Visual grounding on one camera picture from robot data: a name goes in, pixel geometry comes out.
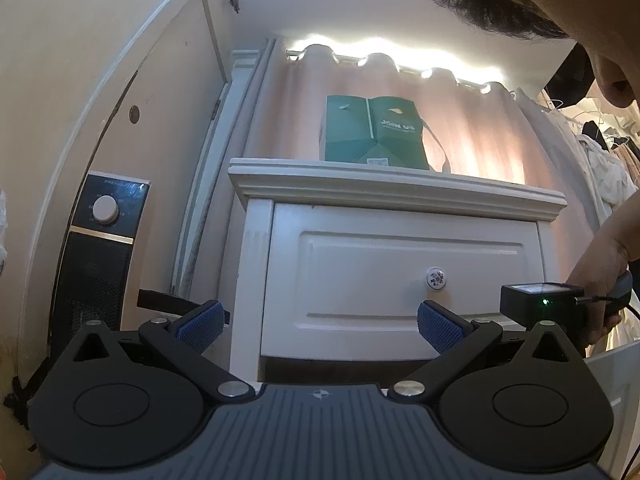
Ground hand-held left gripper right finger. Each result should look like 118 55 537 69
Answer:
389 300 581 404

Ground white nightstand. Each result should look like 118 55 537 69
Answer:
227 157 568 386

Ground white door frame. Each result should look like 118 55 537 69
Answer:
170 35 277 297

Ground black hanging garment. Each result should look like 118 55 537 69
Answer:
546 42 599 107

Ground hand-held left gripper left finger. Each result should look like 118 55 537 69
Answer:
65 300 256 404

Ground person's right hand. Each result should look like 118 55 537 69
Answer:
565 237 632 347

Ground white door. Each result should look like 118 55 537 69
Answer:
0 0 236 361

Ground person's right forearm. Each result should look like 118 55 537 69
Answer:
592 194 640 261

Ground green paper bag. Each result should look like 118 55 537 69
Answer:
319 94 451 173

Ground hanging pale clothes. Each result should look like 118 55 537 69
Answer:
515 87 640 223

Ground black space heater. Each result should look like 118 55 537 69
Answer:
47 172 152 361

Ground white cabinet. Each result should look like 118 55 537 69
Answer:
582 341 640 480

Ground black cable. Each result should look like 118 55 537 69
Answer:
575 292 640 322

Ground pink curtain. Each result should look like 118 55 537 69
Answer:
244 42 601 241

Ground white nightstand drawer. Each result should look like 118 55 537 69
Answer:
260 202 547 361

